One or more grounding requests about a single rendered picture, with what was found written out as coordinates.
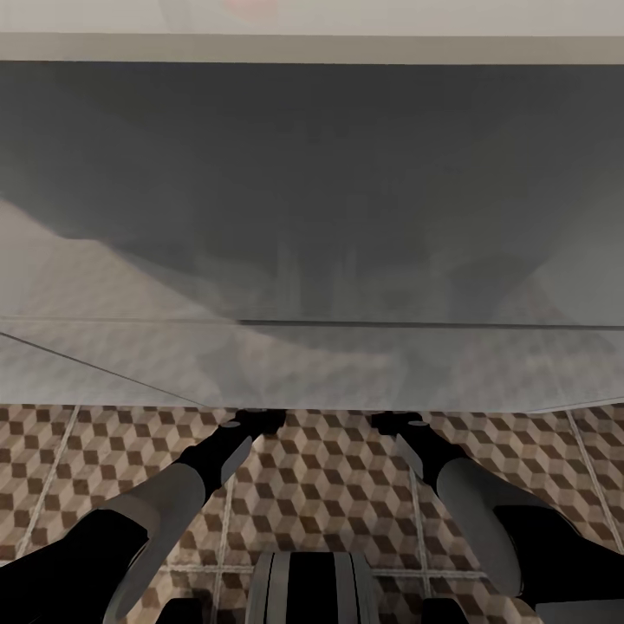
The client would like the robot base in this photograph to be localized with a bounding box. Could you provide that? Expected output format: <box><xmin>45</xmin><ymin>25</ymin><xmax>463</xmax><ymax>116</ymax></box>
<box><xmin>155</xmin><ymin>598</ymin><xmax>469</xmax><ymax>624</ymax></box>

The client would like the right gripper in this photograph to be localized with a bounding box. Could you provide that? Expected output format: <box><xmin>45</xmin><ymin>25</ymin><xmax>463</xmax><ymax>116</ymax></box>
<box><xmin>372</xmin><ymin>412</ymin><xmax>421</xmax><ymax>436</ymax></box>

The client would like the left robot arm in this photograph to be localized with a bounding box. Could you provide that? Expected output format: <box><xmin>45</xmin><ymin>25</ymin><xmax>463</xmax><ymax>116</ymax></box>
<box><xmin>0</xmin><ymin>408</ymin><xmax>286</xmax><ymax>624</ymax></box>

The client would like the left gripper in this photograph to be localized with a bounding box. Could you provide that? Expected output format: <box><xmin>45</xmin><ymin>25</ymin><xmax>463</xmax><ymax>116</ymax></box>
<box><xmin>235</xmin><ymin>410</ymin><xmax>286</xmax><ymax>436</ymax></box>

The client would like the robot trunk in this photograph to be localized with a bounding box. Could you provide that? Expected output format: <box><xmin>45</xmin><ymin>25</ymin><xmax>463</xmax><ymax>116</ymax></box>
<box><xmin>244</xmin><ymin>552</ymin><xmax>380</xmax><ymax>624</ymax></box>

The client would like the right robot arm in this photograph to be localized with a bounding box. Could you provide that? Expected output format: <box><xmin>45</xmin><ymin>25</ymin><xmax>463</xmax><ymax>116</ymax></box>
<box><xmin>372</xmin><ymin>411</ymin><xmax>624</xmax><ymax>624</ymax></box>

